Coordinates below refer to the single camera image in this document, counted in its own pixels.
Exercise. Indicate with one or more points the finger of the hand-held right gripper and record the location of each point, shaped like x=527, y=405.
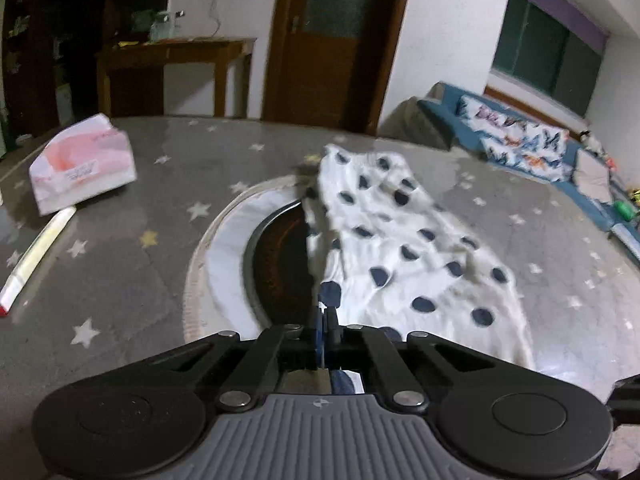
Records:
x=627, y=400

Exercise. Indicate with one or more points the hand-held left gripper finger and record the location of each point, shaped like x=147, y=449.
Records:
x=331, y=332
x=318, y=332

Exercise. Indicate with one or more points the white navy polka dot garment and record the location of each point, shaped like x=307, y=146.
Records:
x=400, y=240

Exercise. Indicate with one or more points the round built-in induction cooker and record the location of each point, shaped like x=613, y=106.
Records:
x=280, y=260

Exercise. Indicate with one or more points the green toy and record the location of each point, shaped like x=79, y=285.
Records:
x=625, y=210

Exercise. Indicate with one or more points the grey star tablecloth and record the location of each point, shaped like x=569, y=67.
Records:
x=125, y=260

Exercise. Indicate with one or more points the beige cushion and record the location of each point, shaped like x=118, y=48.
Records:
x=592, y=177

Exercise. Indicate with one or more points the blue corner sofa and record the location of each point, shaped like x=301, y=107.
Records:
x=450, y=115

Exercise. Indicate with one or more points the black and white plush toy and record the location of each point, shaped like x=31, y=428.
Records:
x=594, y=142

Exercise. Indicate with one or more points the butterfly print cushion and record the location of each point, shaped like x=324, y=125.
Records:
x=520, y=140

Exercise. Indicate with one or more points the brown wooden door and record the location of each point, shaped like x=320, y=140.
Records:
x=325, y=60

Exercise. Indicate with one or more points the pink tissue pack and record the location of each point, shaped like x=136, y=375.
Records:
x=82, y=165

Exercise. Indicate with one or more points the white tube with red cap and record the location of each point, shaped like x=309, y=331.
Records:
x=37, y=257

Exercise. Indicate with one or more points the wooden side table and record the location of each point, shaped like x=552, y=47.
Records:
x=175, y=52

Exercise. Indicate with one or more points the glass jar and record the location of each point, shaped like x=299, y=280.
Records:
x=160, y=27

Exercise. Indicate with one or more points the green framed window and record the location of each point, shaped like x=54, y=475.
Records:
x=545, y=45

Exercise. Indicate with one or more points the dark wooden shelf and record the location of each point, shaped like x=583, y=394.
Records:
x=50, y=35

